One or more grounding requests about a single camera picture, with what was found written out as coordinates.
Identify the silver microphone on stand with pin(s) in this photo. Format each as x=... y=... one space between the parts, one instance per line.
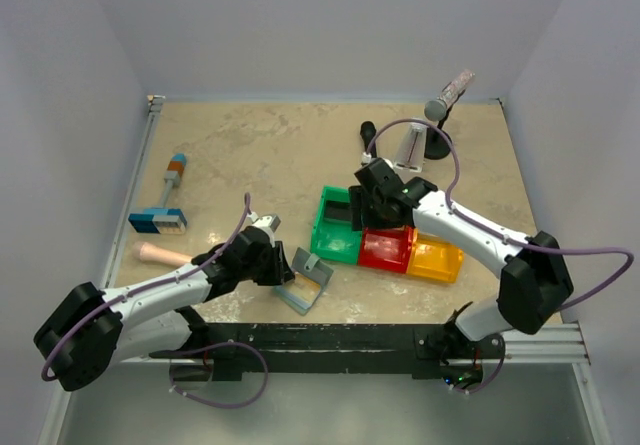
x=448 y=95

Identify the blue toy block hammer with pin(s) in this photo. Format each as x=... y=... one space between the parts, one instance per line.
x=161 y=219

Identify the beige wooden handle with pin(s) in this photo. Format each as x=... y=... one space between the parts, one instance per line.
x=147 y=252

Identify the red plastic bin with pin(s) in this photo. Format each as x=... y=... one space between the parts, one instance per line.
x=387 y=249

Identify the black handheld microphone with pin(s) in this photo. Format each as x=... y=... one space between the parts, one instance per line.
x=367 y=133

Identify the yellow plastic bin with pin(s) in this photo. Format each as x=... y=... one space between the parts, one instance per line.
x=434 y=259

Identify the sage green card holder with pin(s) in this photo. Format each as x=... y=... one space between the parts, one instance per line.
x=311 y=278

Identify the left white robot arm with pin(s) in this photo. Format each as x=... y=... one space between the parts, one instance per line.
x=93 y=329

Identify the aluminium frame rail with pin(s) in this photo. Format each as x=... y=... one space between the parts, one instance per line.
x=113 y=259

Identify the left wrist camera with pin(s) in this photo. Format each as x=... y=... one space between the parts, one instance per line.
x=267 y=223

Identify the black VIP card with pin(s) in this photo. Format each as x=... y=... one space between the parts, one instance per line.
x=337 y=211

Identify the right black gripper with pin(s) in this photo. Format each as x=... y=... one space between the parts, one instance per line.
x=363 y=208

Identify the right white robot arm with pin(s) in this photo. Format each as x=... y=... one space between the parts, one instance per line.
x=533 y=279

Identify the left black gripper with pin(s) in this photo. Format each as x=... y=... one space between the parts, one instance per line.
x=275 y=266

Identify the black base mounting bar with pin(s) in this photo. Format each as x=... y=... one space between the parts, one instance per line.
x=418 y=350

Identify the white metronome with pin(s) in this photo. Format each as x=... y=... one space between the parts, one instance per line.
x=410 y=154

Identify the green plastic bin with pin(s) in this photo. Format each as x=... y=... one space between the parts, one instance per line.
x=334 y=241

